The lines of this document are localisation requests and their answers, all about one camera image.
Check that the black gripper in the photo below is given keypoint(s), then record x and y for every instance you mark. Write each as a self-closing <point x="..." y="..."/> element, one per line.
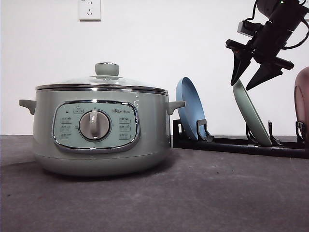
<point x="265" y="46"/>

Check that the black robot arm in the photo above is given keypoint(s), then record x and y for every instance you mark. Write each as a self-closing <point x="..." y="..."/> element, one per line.
<point x="283" y="19"/>

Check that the green electric steamer pot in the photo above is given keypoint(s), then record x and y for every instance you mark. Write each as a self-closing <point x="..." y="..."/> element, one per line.
<point x="101" y="129"/>

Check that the black dish rack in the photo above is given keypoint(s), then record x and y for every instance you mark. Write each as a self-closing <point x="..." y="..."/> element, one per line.
<point x="298" y="148"/>

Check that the glass pot lid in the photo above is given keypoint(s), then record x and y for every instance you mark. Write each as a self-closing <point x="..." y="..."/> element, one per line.
<point x="106" y="79"/>

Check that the blue plate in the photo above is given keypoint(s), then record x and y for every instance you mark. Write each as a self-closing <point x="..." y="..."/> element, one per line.
<point x="187" y="92"/>

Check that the green plate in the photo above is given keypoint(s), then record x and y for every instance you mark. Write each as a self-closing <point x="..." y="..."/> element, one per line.
<point x="251" y="114"/>

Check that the white wall socket left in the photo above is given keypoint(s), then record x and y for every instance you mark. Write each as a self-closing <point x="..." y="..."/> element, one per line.
<point x="89" y="10"/>

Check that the pink plate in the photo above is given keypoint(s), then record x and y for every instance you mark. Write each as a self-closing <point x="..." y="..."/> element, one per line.
<point x="301" y="101"/>

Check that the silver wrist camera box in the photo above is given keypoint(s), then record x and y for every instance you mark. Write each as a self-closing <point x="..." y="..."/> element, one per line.
<point x="244" y="30"/>

